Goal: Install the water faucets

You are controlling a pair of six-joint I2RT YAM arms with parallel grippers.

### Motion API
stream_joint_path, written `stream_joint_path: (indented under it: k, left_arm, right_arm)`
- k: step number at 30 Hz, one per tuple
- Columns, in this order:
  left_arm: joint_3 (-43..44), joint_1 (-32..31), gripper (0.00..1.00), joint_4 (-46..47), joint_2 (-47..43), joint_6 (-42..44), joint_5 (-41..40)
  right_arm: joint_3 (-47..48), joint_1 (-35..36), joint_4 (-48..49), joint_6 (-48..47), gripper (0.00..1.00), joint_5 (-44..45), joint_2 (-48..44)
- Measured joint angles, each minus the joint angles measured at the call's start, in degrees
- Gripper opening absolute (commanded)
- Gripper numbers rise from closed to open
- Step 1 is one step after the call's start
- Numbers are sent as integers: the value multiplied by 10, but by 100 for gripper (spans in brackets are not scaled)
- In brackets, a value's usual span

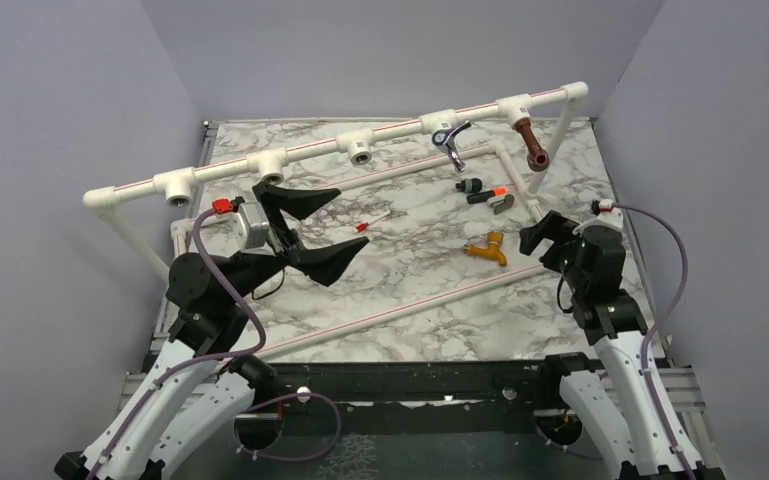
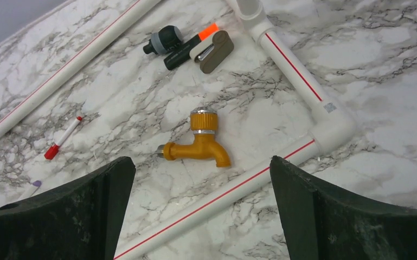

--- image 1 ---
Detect yellow water faucet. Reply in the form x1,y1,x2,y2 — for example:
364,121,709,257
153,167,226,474
464,232,508,267

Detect white PVC pipe frame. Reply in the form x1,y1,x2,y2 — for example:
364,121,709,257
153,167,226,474
83,82,606,363

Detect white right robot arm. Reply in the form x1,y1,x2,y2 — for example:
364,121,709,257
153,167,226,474
519,206,725,479

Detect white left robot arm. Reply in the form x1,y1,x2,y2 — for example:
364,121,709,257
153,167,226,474
54,182,368,479

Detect brown water faucet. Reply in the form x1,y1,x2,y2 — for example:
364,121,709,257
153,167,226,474
513,117,550,172

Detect red capped white pen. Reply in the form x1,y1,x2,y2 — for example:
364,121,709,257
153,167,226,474
355,211,392,233

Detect small black grey fitting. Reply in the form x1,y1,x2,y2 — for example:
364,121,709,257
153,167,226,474
455,178,483,195

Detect chrome lever faucet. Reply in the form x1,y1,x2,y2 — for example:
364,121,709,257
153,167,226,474
431,121,472,173

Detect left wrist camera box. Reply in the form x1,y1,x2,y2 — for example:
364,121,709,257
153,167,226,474
231,202,270,252

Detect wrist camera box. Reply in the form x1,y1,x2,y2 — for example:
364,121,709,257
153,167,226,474
231,202,270,252
573,199,624,236

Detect black faucet orange handle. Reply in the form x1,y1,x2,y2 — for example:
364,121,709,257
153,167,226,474
466,187,515,215

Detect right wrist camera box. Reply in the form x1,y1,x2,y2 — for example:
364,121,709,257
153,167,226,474
573,199,624,236

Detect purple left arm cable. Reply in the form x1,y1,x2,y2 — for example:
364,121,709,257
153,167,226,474
84,197,344,480

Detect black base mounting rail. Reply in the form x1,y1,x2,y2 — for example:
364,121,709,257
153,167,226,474
142,354,624,439

